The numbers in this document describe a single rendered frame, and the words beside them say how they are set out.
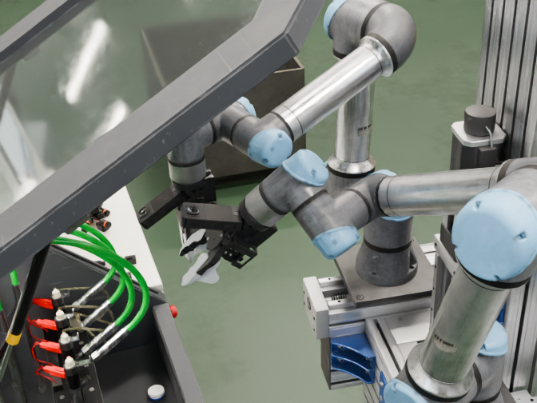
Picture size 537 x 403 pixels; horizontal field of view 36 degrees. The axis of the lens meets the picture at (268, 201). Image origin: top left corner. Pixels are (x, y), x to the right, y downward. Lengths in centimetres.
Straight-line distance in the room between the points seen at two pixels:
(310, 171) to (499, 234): 42
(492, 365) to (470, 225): 44
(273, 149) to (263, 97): 257
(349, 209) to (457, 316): 30
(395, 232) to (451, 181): 56
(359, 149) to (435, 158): 270
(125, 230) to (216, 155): 191
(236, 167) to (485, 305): 310
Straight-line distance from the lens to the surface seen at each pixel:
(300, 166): 145
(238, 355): 336
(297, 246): 392
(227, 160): 425
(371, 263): 199
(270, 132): 158
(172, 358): 197
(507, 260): 117
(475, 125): 160
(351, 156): 197
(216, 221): 152
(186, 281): 160
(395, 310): 207
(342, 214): 147
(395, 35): 174
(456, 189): 139
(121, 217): 242
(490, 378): 157
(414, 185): 145
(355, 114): 192
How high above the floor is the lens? 228
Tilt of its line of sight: 32 degrees down
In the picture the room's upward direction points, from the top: 3 degrees counter-clockwise
